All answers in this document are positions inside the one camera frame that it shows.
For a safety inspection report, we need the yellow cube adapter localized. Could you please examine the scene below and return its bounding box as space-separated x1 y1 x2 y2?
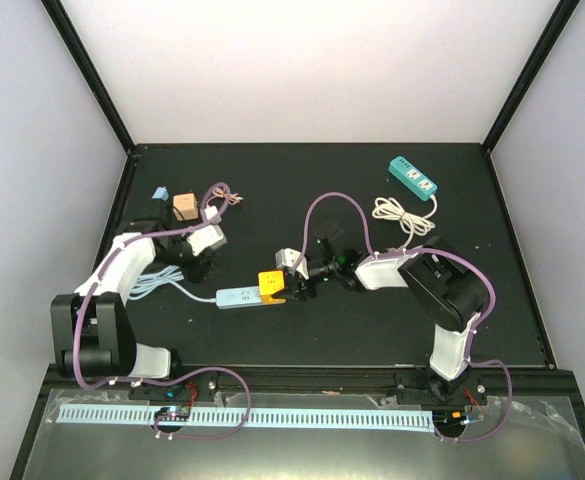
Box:
258 270 286 305

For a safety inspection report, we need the light blue cord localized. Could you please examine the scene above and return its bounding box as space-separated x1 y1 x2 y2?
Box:
127 264 219 305

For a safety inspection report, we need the light blue power strip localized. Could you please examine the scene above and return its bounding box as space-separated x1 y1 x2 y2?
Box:
215 286 286 310

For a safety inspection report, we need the peach dragon cube adapter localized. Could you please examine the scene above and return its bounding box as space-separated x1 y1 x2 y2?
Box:
172 192 199 221

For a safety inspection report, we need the white power cord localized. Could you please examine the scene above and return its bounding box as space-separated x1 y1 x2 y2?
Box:
371 194 439 251

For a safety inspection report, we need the pink thin cable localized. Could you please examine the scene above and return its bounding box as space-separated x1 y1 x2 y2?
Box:
206 183 246 207

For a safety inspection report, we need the small blue plug adapter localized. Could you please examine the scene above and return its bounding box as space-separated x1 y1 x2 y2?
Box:
152 187 169 201

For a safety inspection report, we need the teal power strip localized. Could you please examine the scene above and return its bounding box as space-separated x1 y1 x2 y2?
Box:
388 156 438 201

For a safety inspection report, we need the white usb charger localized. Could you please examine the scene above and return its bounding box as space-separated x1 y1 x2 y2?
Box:
203 205 222 225

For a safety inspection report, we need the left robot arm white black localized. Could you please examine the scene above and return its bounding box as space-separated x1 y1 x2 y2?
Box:
50 206 224 399

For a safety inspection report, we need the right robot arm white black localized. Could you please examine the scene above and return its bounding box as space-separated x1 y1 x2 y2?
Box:
273 222 496 403

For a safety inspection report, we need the left circuit board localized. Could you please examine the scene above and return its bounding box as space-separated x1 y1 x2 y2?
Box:
153 406 191 425

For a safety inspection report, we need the circuit board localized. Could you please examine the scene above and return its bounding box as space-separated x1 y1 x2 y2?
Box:
432 410 485 428
153 406 191 425

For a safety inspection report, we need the right circuit board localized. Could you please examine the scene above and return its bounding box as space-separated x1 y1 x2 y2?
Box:
432 410 485 428

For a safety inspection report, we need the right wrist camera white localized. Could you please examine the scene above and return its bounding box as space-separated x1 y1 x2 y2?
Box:
275 248 309 280

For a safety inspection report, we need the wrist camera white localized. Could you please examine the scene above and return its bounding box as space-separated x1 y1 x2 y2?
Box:
186 224 227 257
275 248 309 280

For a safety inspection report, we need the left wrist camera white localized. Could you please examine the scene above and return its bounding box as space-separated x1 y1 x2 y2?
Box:
186 224 227 257

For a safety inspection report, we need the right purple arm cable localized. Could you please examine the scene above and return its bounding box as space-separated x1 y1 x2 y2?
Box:
303 192 514 445

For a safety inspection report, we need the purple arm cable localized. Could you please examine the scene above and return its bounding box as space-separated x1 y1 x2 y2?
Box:
73 182 252 444
303 192 514 445

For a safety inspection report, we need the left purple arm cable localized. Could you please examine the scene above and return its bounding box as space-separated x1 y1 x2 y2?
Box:
73 182 252 444

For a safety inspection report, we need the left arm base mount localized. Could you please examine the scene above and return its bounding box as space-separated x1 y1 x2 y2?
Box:
128 371 219 405

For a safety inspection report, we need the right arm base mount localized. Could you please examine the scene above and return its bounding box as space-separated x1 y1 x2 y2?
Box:
386 368 487 406

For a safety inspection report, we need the light blue slotted cable duct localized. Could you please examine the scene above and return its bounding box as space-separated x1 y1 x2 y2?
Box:
56 404 435 433

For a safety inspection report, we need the left black frame post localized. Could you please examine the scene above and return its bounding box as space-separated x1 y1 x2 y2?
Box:
41 0 135 152

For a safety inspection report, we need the black frame post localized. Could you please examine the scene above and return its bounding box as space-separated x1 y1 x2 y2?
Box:
41 0 135 152
482 0 580 153

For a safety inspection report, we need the right black frame post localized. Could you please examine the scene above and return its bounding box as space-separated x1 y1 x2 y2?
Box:
482 0 580 153

